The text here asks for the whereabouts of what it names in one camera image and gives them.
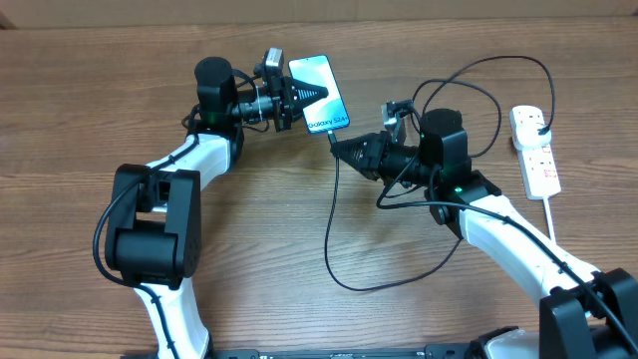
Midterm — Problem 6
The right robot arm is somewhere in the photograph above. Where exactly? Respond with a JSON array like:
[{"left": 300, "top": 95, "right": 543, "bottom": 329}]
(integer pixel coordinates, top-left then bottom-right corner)
[{"left": 330, "top": 109, "right": 637, "bottom": 358}]

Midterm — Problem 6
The Samsung Galaxy smartphone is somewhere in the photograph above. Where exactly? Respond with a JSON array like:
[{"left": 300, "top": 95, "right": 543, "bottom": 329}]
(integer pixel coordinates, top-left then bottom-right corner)
[{"left": 288, "top": 55, "right": 350, "bottom": 134}]

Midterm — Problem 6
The white power strip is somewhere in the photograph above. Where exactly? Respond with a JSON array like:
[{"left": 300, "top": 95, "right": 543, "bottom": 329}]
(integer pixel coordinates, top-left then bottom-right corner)
[{"left": 508, "top": 105, "right": 561, "bottom": 200}]

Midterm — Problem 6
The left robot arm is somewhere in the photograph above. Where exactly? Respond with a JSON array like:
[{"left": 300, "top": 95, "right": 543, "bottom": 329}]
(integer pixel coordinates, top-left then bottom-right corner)
[{"left": 93, "top": 48, "right": 337, "bottom": 358}]

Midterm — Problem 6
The black USB charging cable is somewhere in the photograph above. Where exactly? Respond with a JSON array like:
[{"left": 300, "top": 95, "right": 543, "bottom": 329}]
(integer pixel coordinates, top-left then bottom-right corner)
[{"left": 323, "top": 55, "right": 556, "bottom": 293}]

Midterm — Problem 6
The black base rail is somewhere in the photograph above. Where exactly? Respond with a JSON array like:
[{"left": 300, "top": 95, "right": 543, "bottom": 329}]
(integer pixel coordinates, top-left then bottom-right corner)
[{"left": 119, "top": 342, "right": 564, "bottom": 359}]

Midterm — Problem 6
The white charger plug adapter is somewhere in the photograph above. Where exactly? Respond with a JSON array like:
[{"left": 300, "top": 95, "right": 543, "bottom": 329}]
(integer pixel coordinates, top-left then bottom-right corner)
[{"left": 512, "top": 124, "right": 552, "bottom": 151}]

